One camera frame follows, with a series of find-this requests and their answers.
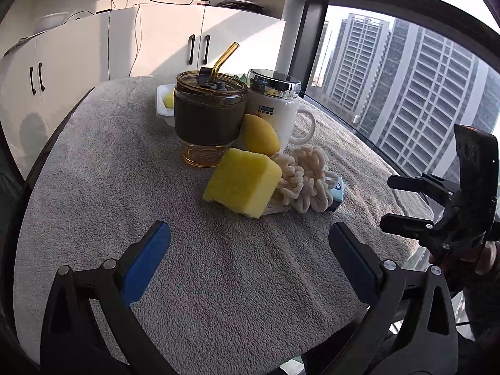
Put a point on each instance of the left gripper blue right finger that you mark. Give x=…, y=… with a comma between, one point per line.
x=358, y=261

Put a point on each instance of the black items on counter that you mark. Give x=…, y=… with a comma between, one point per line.
x=243, y=5

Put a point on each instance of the small yellow sponge block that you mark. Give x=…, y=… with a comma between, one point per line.
x=168, y=100

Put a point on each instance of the cream knotted rope toy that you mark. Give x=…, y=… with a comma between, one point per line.
x=305, y=183

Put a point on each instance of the light blue tissue pack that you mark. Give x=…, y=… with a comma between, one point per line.
x=337, y=193

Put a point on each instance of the yellow egg-shaped sponge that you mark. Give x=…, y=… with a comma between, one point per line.
x=259, y=136

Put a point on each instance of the dark glass cup with straw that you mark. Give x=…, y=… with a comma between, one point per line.
x=209, y=107

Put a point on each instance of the white lower cabinet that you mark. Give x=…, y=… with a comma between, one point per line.
x=43, y=79

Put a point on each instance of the large yellow sponge block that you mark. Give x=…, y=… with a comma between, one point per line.
x=243, y=182

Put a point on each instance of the green cloth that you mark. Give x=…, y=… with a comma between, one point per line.
x=244, y=78

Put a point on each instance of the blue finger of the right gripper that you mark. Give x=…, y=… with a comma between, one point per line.
x=407, y=227
x=420, y=185

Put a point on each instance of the grey towel mat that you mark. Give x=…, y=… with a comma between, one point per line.
x=233, y=294

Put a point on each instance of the person's right hand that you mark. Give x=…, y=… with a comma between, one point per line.
x=481, y=259

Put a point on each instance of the white bowl on counter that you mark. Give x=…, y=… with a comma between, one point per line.
x=50, y=21

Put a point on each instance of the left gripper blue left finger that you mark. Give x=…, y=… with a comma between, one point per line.
x=140, y=261

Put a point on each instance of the white plastic tray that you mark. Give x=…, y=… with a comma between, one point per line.
x=167, y=114

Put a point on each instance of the white mug with chrome lid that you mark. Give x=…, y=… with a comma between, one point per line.
x=274, y=97

